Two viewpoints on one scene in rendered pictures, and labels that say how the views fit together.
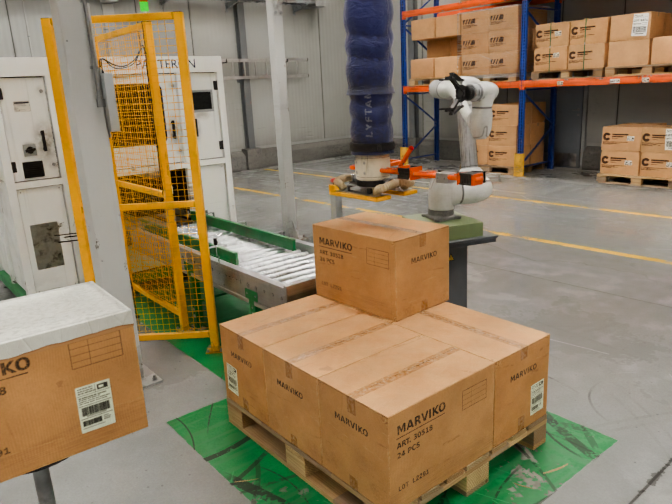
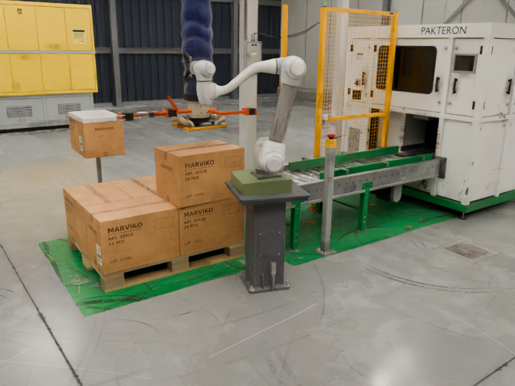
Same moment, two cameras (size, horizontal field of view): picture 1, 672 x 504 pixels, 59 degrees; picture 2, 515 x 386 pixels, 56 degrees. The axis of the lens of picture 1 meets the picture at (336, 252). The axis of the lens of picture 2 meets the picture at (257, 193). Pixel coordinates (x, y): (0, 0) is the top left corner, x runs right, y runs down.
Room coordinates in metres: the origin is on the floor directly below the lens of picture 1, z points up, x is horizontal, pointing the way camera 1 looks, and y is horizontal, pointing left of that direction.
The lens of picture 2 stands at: (3.70, -4.02, 1.73)
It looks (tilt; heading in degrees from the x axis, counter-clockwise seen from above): 17 degrees down; 94
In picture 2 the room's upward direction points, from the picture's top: 1 degrees clockwise
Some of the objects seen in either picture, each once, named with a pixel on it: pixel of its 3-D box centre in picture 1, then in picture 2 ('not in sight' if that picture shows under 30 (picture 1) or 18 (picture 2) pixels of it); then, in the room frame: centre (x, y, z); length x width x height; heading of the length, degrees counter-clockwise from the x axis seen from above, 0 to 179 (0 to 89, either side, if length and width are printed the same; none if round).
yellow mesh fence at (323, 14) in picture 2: (137, 180); (354, 111); (4.43, 1.45, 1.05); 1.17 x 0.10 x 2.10; 38
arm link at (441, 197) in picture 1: (443, 190); (266, 152); (3.55, -0.67, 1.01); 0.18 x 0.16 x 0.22; 103
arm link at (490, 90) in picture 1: (484, 94); (205, 70); (3.15, -0.81, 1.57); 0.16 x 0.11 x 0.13; 130
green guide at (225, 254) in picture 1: (178, 239); (345, 156); (4.32, 1.17, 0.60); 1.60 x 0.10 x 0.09; 38
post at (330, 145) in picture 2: (338, 254); (327, 197); (4.06, -0.02, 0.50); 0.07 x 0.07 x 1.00; 38
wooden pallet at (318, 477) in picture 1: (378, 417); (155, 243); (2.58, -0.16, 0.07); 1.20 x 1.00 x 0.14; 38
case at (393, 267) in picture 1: (379, 261); (200, 171); (3.00, -0.23, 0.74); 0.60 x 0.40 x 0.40; 41
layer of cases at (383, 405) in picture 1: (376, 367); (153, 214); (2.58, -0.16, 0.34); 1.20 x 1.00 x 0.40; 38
